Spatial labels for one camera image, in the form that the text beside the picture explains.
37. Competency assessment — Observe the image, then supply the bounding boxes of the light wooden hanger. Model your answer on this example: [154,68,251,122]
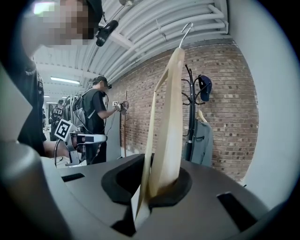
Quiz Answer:
[135,22,194,233]

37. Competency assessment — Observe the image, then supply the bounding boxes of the black head-mounted camera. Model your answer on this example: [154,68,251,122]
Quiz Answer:
[95,20,120,47]

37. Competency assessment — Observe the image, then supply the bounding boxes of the person's head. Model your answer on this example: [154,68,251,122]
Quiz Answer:
[22,0,104,57]

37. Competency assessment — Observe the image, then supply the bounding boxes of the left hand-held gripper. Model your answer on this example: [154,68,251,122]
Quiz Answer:
[54,118,108,167]

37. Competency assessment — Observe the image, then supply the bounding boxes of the bundle of white ceiling pipes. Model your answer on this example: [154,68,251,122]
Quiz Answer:
[82,0,230,83]

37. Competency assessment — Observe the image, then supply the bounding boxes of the navy blue cap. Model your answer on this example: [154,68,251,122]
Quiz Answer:
[197,74,213,102]

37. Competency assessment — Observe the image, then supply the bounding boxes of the wooden hanger under jacket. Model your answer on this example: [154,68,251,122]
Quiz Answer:
[195,109,208,124]

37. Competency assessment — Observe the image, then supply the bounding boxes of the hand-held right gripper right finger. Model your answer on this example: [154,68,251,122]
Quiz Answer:
[135,159,282,240]

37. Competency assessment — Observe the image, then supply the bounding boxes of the grey jacket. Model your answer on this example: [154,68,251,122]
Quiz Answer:
[182,119,214,167]

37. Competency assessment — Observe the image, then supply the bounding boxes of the person's left forearm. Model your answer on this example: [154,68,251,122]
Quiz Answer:
[43,140,70,158]

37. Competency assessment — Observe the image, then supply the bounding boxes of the grey board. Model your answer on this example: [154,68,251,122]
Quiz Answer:
[105,112,123,163]

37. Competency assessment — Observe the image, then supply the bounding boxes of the person's black shirt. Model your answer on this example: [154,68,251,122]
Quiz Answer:
[4,55,48,157]

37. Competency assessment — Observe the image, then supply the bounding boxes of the black coat stand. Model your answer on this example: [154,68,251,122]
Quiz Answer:
[181,64,213,162]

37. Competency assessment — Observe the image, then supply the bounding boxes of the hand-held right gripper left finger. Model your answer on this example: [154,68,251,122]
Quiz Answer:
[41,153,155,240]

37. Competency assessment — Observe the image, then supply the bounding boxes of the long ceiling light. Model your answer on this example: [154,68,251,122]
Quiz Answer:
[50,75,81,85]

